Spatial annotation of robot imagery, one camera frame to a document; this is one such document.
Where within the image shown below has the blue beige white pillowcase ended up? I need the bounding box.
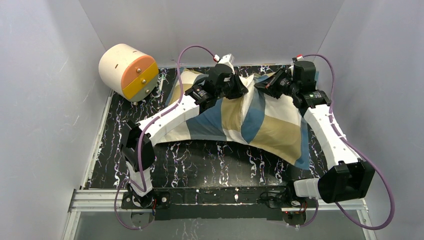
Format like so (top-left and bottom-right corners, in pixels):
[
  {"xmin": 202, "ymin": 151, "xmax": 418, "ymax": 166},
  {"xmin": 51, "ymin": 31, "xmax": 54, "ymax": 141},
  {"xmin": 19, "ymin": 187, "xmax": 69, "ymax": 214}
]
[{"xmin": 159, "ymin": 73, "xmax": 310, "ymax": 170}]

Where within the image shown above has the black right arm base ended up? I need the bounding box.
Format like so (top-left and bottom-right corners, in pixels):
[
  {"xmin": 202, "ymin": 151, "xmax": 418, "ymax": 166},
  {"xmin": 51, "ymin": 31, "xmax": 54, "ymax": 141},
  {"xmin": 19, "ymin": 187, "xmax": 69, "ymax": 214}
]
[{"xmin": 256, "ymin": 186, "xmax": 319, "ymax": 229}]

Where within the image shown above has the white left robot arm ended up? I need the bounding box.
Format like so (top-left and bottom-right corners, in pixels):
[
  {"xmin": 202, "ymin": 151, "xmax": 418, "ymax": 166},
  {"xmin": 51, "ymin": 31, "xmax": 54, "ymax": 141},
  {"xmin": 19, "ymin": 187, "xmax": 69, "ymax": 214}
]
[{"xmin": 119, "ymin": 61, "xmax": 248, "ymax": 198}]

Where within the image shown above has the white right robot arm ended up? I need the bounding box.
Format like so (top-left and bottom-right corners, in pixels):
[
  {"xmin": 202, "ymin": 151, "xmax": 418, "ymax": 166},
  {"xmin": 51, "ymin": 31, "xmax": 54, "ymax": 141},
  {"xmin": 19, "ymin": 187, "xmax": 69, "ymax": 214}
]
[{"xmin": 254, "ymin": 60, "xmax": 375, "ymax": 204}]

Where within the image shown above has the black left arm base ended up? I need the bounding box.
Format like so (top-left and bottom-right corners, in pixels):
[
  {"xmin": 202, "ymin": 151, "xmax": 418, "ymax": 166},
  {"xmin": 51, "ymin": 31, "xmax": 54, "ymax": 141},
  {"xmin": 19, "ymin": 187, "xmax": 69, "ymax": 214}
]
[{"xmin": 120, "ymin": 186, "xmax": 171, "ymax": 227}]

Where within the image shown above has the round cream drawer cabinet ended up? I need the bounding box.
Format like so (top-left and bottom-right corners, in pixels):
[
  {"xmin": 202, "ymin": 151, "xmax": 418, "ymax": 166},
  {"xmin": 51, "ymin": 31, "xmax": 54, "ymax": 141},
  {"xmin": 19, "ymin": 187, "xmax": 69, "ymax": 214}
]
[{"xmin": 98, "ymin": 43, "xmax": 159, "ymax": 103}]

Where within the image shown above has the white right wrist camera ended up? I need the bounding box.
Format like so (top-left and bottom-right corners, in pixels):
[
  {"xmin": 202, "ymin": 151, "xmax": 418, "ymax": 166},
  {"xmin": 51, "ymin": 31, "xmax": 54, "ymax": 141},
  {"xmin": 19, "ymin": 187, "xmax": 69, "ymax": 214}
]
[{"xmin": 289, "ymin": 54, "xmax": 304, "ymax": 72}]

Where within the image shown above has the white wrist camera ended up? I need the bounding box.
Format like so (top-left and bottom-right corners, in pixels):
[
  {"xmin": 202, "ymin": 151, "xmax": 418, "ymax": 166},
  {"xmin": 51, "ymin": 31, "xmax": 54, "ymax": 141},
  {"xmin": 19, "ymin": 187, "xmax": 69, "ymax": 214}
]
[
  {"xmin": 213, "ymin": 53, "xmax": 235, "ymax": 73},
  {"xmin": 289, "ymin": 54, "xmax": 304, "ymax": 72}
]

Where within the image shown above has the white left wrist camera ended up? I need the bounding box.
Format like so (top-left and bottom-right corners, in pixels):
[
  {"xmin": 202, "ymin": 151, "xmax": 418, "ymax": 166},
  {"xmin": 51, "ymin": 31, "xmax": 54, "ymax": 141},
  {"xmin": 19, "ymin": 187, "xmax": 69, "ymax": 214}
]
[{"xmin": 213, "ymin": 53, "xmax": 235, "ymax": 73}]

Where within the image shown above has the aluminium table frame rail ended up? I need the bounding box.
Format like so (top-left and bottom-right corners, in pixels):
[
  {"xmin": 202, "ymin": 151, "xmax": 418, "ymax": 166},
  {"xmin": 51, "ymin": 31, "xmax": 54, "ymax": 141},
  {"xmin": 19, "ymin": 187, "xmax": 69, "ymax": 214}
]
[{"xmin": 65, "ymin": 68, "xmax": 375, "ymax": 240}]

